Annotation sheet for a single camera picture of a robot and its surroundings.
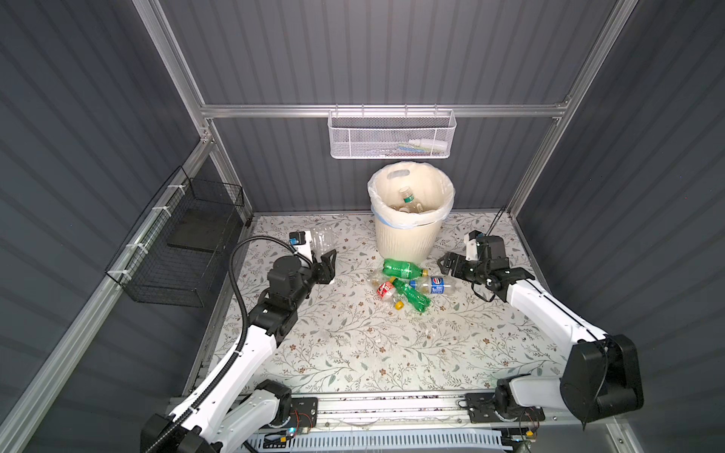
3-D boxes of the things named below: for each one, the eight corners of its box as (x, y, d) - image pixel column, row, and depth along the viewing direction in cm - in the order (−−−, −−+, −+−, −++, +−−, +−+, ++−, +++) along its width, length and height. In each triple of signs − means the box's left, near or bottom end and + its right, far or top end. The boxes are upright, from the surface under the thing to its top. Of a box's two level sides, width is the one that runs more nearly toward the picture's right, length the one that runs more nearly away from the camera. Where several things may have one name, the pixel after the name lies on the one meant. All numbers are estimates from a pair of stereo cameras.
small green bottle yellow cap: (420, 315, 92) (422, 308, 88) (388, 286, 100) (389, 278, 95) (428, 307, 94) (431, 300, 90) (397, 279, 101) (398, 271, 97)
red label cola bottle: (382, 303, 94) (383, 296, 91) (376, 292, 97) (376, 286, 93) (396, 296, 96) (397, 289, 92) (389, 286, 98) (390, 279, 95)
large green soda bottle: (381, 275, 102) (381, 268, 99) (384, 263, 105) (385, 256, 102) (425, 285, 99) (427, 279, 96) (427, 273, 102) (429, 267, 99)
